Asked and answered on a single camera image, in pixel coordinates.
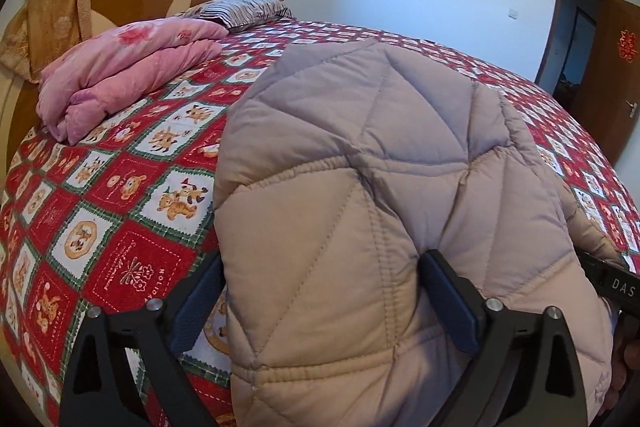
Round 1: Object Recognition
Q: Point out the brown wooden door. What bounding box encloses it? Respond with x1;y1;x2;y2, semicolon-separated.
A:
570;0;639;165

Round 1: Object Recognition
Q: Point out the striped pillow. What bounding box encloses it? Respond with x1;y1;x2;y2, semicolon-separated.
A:
180;0;293;32

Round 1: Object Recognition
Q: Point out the red double happiness decal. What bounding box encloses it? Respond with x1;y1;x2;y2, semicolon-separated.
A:
617;29;639;64

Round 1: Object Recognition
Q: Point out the red patchwork bear bedspread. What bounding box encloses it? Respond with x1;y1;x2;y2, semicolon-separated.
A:
1;20;639;421

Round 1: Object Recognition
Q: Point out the person's right hand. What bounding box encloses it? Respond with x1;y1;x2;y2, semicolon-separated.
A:
598;329;639;415

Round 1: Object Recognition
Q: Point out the lavender quilted puffer jacket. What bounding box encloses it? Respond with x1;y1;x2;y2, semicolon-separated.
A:
214;40;623;426

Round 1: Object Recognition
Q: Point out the folded pink floral quilt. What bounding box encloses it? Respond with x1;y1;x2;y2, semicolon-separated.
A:
37;16;228;145

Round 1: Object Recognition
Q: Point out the silver door handle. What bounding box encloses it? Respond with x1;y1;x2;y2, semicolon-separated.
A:
626;101;639;119

